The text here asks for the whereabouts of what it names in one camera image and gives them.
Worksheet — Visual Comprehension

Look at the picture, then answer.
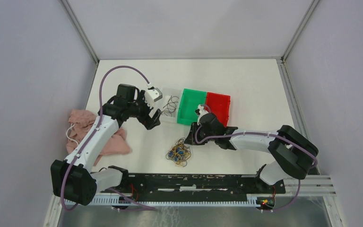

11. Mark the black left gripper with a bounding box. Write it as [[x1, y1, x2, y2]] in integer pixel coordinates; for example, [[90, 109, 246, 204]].
[[128, 90, 162, 130]]

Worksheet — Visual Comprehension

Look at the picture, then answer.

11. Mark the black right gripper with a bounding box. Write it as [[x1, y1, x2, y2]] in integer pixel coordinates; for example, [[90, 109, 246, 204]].
[[184, 122, 216, 145]]

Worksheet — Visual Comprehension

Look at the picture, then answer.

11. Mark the cable bundle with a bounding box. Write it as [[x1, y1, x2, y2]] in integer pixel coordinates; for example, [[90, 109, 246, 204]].
[[165, 138, 192, 167]]

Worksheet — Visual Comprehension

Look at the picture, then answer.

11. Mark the brown cable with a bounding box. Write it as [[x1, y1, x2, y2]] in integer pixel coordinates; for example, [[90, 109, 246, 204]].
[[162, 95, 180, 117]]

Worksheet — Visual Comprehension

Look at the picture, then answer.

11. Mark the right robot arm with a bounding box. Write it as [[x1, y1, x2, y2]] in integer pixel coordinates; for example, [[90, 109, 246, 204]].
[[184, 113, 319, 193]]

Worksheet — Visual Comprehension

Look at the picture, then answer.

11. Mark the clear plastic bin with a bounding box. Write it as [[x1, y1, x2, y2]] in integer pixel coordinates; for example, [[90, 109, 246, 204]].
[[158, 87, 182, 123]]

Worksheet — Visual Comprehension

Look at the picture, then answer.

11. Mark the green plastic bin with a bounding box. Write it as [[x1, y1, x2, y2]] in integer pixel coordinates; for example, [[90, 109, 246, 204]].
[[177, 88, 207, 125]]

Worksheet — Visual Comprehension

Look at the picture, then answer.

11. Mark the red plastic bin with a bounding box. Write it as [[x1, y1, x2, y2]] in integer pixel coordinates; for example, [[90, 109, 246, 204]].
[[205, 92, 231, 126]]

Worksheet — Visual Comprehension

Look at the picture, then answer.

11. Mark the pink cloth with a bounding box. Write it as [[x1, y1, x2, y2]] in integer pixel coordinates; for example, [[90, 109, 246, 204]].
[[66, 109, 131, 166]]

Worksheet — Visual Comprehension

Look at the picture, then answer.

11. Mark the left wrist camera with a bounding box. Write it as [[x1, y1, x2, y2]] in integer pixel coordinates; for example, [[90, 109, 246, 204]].
[[144, 87, 163, 107]]

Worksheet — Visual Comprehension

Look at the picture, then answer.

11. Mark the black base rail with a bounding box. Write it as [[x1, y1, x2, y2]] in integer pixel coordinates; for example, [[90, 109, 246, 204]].
[[115, 173, 286, 202]]

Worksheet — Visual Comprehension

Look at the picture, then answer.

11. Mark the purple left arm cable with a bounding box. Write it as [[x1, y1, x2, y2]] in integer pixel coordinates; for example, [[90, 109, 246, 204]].
[[60, 65, 152, 211]]

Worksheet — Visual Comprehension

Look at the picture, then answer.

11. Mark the white slotted cable duct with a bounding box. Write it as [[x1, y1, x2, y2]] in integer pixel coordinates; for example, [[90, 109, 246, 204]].
[[63, 194, 259, 208]]

